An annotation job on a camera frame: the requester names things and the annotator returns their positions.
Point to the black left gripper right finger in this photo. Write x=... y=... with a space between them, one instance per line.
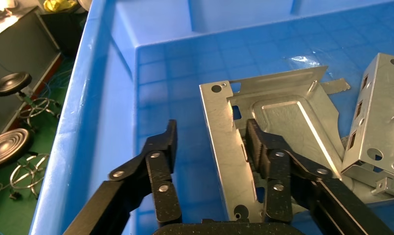
x=278 y=181

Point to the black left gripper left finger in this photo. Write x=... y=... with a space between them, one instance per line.
x=161 y=181

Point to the silver sheet metal bracket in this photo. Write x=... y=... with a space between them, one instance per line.
x=222 y=129
x=378 y=107

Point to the blue plastic bin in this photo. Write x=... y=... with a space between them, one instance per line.
x=170 y=81

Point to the small flat metal strip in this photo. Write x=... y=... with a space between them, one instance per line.
x=334 y=86

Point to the rolling stool base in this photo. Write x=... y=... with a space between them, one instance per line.
x=7 y=146

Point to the black round seat stool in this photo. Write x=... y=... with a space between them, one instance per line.
x=10 y=83

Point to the dark floor box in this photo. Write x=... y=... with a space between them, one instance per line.
x=63 y=29

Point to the yellow cloth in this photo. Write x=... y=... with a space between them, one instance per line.
x=59 y=5

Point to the cluttered work desk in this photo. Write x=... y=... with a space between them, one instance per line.
x=8 y=22

